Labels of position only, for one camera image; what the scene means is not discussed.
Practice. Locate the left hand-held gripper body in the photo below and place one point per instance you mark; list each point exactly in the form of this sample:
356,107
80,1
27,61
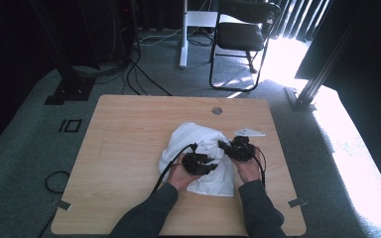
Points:
191,163

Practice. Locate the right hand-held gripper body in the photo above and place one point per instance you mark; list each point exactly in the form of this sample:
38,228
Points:
243,150

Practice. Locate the white tiered skirt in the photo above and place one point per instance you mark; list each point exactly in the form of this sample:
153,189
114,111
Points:
195,135

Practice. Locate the person's left hand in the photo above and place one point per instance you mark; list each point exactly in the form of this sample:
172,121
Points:
180,177

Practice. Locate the person's right hand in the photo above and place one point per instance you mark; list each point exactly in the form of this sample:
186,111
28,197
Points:
249,170

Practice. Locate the round grey table grommet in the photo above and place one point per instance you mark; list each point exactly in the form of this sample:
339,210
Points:
217,110

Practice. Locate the grey tape strip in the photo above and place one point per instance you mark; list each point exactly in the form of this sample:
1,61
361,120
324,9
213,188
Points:
297,202

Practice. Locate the aluminium profile stand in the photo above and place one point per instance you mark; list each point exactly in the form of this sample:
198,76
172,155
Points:
314,79

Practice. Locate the black folding chair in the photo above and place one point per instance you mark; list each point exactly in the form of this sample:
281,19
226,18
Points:
239,36

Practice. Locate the vertical window blinds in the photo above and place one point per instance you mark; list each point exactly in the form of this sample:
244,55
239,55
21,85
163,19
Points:
294,16

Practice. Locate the black stand with flat base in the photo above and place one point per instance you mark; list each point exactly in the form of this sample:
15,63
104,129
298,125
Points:
71,86

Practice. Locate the white desk leg frame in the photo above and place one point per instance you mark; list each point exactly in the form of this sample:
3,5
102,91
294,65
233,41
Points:
184,46

